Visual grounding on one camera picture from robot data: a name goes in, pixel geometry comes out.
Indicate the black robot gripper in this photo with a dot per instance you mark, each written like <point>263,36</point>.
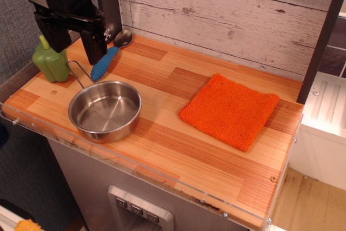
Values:
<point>55,17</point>

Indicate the orange knitted rag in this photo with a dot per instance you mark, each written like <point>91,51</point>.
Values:
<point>229,111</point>

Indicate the green toy bell pepper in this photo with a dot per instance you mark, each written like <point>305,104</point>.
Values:
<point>53,65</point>

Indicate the stainless steel pot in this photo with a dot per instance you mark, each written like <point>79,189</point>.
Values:
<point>106,111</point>

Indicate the clear acrylic edge guard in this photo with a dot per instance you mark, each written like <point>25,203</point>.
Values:
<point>170,154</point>

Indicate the grey toy cabinet front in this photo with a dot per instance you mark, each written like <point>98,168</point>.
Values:
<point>89,180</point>

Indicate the silver button panel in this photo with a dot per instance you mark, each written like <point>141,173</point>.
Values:
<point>132,212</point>

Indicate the yellow object at corner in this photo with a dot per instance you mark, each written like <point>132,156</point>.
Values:
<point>27,225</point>

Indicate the blue handled metal spoon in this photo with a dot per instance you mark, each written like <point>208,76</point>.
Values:
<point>123,39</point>

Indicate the dark grey left post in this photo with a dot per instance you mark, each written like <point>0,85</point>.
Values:
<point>112,17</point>

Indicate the dark grey post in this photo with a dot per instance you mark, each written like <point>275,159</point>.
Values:
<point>327,28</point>
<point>112,17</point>

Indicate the dark grey right post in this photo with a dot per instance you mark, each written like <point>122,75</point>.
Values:
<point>327,28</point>

